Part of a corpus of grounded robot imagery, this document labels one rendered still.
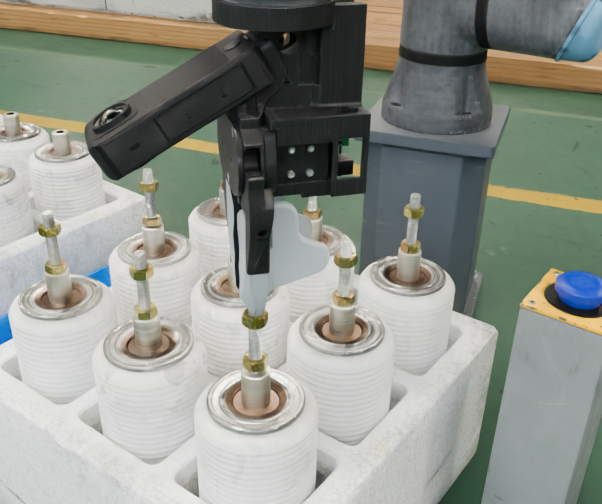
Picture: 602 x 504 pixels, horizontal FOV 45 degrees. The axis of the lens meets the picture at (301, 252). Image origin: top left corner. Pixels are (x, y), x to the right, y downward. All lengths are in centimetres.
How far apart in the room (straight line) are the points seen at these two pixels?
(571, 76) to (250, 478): 197
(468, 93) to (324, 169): 55
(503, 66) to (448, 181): 142
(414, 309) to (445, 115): 35
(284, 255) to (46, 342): 29
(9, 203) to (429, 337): 54
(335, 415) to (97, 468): 20
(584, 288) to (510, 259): 73
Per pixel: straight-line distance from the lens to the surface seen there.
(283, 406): 56
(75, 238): 101
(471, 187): 99
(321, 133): 43
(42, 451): 71
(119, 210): 104
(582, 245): 141
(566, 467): 66
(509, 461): 68
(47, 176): 102
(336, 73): 44
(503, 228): 142
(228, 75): 42
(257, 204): 42
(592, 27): 89
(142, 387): 60
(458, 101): 97
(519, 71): 238
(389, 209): 101
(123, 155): 42
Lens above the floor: 62
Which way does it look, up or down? 29 degrees down
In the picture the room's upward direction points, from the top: 1 degrees clockwise
